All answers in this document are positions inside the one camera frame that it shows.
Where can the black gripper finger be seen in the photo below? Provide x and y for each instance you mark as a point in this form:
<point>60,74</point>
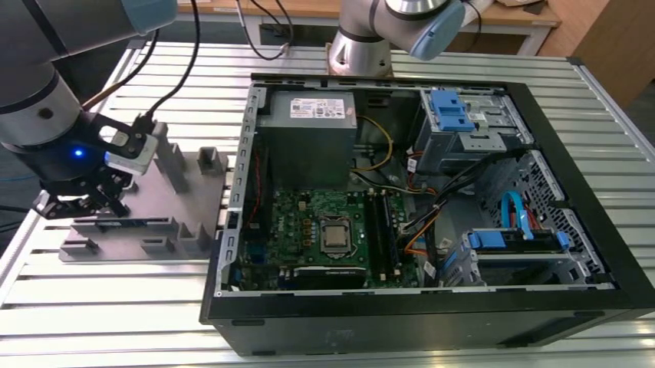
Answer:
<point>56,207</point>
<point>117,191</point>

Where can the RAM stick with white label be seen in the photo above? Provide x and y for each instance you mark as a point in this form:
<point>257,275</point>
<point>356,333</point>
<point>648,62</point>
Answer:
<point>140,222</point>

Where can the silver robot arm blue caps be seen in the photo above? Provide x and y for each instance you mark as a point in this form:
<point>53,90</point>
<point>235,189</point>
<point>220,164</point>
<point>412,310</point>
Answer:
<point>31,96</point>

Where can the black RAM slot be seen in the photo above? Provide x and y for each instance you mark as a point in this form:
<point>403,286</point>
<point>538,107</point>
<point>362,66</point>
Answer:
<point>376,230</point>

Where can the gray parts rack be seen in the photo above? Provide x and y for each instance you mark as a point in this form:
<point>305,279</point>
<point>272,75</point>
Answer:
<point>163,203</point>

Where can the green motherboard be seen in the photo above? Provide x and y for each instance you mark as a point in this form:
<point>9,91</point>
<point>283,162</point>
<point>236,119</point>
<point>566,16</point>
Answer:
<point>301,205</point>

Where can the gray power supply unit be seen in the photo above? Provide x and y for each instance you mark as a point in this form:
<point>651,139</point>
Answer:
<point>307,153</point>

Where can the silver CPU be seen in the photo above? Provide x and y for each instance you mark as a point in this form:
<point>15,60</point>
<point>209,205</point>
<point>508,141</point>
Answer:
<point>336,234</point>

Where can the black CPU socket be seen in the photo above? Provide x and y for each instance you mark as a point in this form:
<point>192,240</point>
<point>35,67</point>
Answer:
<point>336,253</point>

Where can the black graphics card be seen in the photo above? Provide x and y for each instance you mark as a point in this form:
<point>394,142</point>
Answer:
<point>327,278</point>

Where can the long wooden desk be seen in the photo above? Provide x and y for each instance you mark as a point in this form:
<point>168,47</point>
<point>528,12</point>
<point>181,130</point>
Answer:
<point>220,5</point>

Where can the black open PC case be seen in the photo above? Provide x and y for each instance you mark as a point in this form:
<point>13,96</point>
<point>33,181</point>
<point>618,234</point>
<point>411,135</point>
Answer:
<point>358,326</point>

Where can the blue drive carrier latch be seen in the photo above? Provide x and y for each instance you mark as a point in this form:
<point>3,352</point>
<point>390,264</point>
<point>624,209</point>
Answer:
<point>444,100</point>

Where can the gray metal drive cage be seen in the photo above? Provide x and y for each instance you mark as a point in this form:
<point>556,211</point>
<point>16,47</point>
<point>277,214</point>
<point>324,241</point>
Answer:
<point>475,147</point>

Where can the hard disk in blue carrier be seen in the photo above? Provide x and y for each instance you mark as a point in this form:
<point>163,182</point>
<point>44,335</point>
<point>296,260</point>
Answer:
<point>488,239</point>

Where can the silver metal disk bay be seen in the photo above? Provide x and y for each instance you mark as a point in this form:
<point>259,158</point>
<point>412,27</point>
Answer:
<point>516,262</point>

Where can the wooden desk white legs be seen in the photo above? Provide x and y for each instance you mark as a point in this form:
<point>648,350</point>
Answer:
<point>511,19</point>

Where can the brown wooden cabinet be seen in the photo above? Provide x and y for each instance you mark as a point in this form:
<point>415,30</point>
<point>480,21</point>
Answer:
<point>614,38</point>

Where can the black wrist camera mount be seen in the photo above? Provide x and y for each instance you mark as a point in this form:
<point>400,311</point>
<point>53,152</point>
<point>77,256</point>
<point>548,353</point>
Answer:
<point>104,122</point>

